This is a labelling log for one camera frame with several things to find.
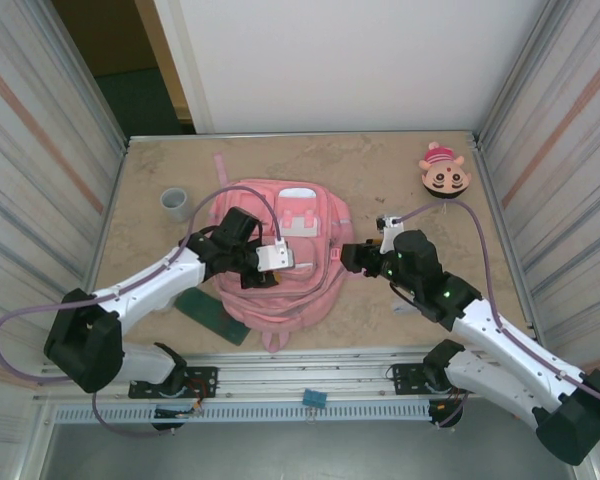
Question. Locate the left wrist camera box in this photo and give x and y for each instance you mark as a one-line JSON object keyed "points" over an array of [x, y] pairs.
{"points": [[275, 256]]}

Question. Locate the pink cartoon plush toy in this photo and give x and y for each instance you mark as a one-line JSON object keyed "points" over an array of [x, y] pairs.
{"points": [[447, 180]]}

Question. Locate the grey plastic cup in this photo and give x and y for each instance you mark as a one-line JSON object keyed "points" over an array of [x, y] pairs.
{"points": [[175, 202]]}

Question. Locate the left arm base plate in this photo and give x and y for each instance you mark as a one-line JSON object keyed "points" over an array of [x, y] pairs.
{"points": [[205, 382]]}

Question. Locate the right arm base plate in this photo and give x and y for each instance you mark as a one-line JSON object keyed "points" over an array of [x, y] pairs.
{"points": [[405, 377]]}

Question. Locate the blue binder clip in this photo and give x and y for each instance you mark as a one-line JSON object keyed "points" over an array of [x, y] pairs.
{"points": [[314, 397]]}

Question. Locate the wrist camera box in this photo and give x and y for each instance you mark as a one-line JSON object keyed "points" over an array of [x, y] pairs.
{"points": [[391, 232], [275, 256]]}

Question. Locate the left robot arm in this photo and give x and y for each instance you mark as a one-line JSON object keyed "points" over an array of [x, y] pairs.
{"points": [[145, 290]]}

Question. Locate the aluminium mounting rail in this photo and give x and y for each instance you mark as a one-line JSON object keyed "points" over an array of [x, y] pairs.
{"points": [[300, 372]]}

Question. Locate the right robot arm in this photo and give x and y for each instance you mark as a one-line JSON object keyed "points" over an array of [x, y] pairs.
{"points": [[505, 345]]}

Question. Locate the black round table clamp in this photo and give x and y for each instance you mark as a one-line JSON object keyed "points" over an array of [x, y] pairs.
{"points": [[167, 426], [450, 420]]}

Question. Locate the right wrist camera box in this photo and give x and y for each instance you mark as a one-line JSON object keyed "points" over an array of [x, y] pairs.
{"points": [[391, 232]]}

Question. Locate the dark green notebook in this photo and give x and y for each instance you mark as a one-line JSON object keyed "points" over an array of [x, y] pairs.
{"points": [[205, 312]]}

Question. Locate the pink student backpack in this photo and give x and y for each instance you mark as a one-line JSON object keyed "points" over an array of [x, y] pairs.
{"points": [[305, 300]]}

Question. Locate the clear pen packet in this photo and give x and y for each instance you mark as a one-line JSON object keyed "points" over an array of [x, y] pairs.
{"points": [[402, 310]]}

